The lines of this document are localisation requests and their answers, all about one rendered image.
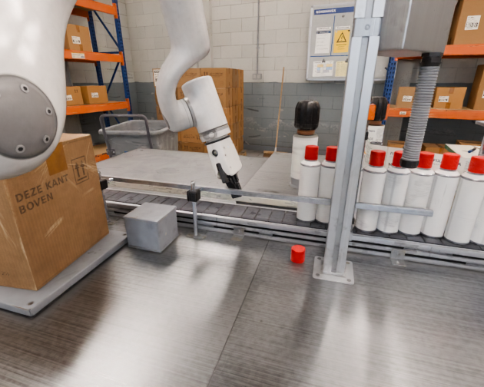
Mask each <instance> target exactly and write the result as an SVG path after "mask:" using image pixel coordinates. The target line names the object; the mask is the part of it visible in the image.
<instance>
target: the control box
mask: <svg viewBox="0 0 484 387"><path fill-rule="evenodd" d="M455 3H456V0H386V4H385V9H384V14H383V17H382V18H381V19H382V22H381V27H380V35H379V36H380V43H379V49H378V54H377V56H384V57H393V58H403V57H417V56H421V55H422V53H429V52H442V53H444V51H445V47H446V41H447V38H448V34H449V28H450V24H451V21H452V17H453V11H454V8H455Z"/></svg>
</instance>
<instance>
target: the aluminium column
mask: <svg viewBox="0 0 484 387"><path fill-rule="evenodd" d="M385 4H386V0H355V5H354V12H353V22H354V19H359V18H375V20H376V18H382V17H383V14H384V9H385ZM375 20H374V24H375ZM379 43H380V36H378V35H373V36H359V37H352V38H351V39H350V50H349V56H348V63H347V70H346V81H345V88H344V95H343V107H342V114H341V120H340V132H339V139H338V145H337V153H336V164H335V171H334V178H333V189H332V197H331V203H330V215H329V222H328V228H327V241H326V247H325V254H324V260H323V273H329V274H333V275H338V276H343V274H344V269H345V264H346V255H347V249H348V244H349V238H350V229H351V224H352V219H353V209H354V204H355V199H356V189H357V184H358V179H359V174H360V165H361V159H362V154H363V145H364V139H365V134H366V125H367V119H368V113H369V109H370V99H371V94H372V89H373V79H374V74H375V69H376V60H377V54H378V49H379Z"/></svg>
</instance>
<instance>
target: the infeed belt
mask: <svg viewBox="0 0 484 387"><path fill-rule="evenodd" d="M104 195H105V199H106V200H108V201H114V202H120V203H131V204H137V205H142V204H143V203H146V202H147V203H159V204H164V205H171V206H176V207H177V208H176V210H183V211H188V212H193V210H192V202H190V201H187V199H184V198H178V197H166V196H159V195H153V194H146V193H134V192H127V191H121V190H109V189H104ZM285 212H286V213H285ZM197 213H205V214H211V215H217V216H223V217H234V218H240V219H246V220H257V221H263V222H269V223H280V224H286V225H291V226H298V227H309V228H314V229H321V230H327V228H328V225H326V224H321V223H318V222H316V219H315V221H313V222H311V223H304V222H301V221H299V220H298V219H297V212H293V211H285V210H273V209H267V208H260V207H249V206H242V205H235V204H228V203H226V204H224V203H217V202H210V201H202V200H199V201H198V202H197ZM352 231H353V233H354V234H360V235H366V236H372V237H383V238H389V239H395V240H406V241H412V242H417V243H428V244H435V245H440V246H451V247H458V248H463V249H470V250H481V251H484V246H479V245H476V244H474V243H471V242H469V244H467V245H458V244H454V243H450V242H449V241H447V240H445V239H444V238H443V237H442V238H440V239H433V238H429V237H427V236H423V235H422V234H421V233H420V234H419V236H407V235H404V234H401V233H400V232H397V233H396V234H393V235H389V234H385V233H381V232H379V231H378V230H376V231H375V232H372V233H365V232H362V231H359V230H357V229H356V228H355V227H354V228H353V230H352Z"/></svg>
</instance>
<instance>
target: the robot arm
mask: <svg viewBox="0 0 484 387"><path fill-rule="evenodd" d="M76 1H77V0H0V180H5V179H10V178H13V177H17V176H20V175H22V174H26V173H28V172H30V171H32V170H34V169H35V168H36V167H38V166H40V165H41V164H43V163H44V162H45V161H46V160H47V159H48V158H49V157H50V156H51V154H52V153H53V151H54V150H55V148H56V147H57V145H58V142H59V141H60V139H61V135H62V132H63V130H64V126H65V118H66V108H67V97H66V80H65V60H64V48H65V32H66V28H67V24H68V19H69V17H70V15H71V12H72V10H73V8H74V6H75V3H76ZM159 3H160V6H161V11H162V14H163V16H164V21H165V24H166V27H167V32H168V35H169V38H170V41H171V50H170V52H169V54H168V56H167V57H166V59H165V60H164V63H163V64H162V66H161V69H160V71H159V73H158V77H157V84H156V94H157V101H158V104H159V107H160V109H161V114H162V116H163V119H164V122H165V124H166V125H167V127H168V129H169V130H170V131H173V132H179V131H184V130H187V129H189V128H191V127H196V128H197V131H198V133H199V135H200V139H201V141H202V142H205V141H206V143H205V144H204V145H205V146H206V145H207V151H208V154H209V157H210V159H211V164H212V167H213V169H214V173H215V174H216V176H217V178H218V179H221V180H222V183H223V184H225V183H226V185H227V186H228V188H232V189H240V190H242V189H241V186H240V182H239V178H238V176H237V173H238V171H239V169H241V167H242V164H241V162H240V158H239V156H238V154H237V151H236V148H235V146H234V144H233V142H232V140H231V139H230V135H227V134H228V133H230V128H229V126H228V123H227V119H226V117H225V114H224V111H223V108H222V106H221V103H220V99H219V97H218V94H217V91H216V88H215V86H214V82H213V79H212V77H211V76H202V77H199V78H195V79H193V80H190V81H188V82H186V83H185V84H183V85H182V87H181V88H182V91H183V93H184V98H182V99H180V100H177V99H176V94H175V92H176V87H177V83H178V82H179V80H180V79H181V76H182V75H183V74H184V73H185V72H186V71H187V70H188V69H189V68H191V67H192V66H193V65H195V64H196V63H198V62H199V61H200V60H202V59H203V58H205V57H206V56H207V55H208V53H209V51H210V41H209V36H208V31H207V23H206V19H205V14H204V6H203V2H202V0H159Z"/></svg>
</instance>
